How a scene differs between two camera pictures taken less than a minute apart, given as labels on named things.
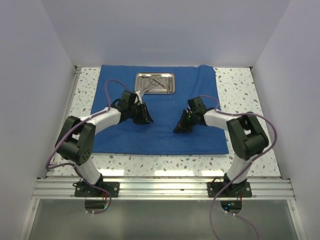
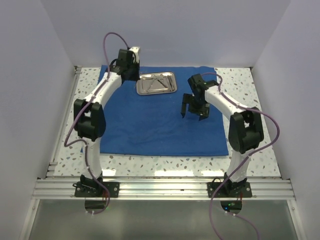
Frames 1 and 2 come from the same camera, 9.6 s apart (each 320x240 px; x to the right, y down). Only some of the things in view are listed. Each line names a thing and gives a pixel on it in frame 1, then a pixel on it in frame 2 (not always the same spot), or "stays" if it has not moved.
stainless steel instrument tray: (155, 83) stays
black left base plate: (84, 189) stays
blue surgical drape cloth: (158, 137) stays
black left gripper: (146, 120) to (137, 76)
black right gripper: (182, 127) to (204, 111)
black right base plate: (242, 189) stays
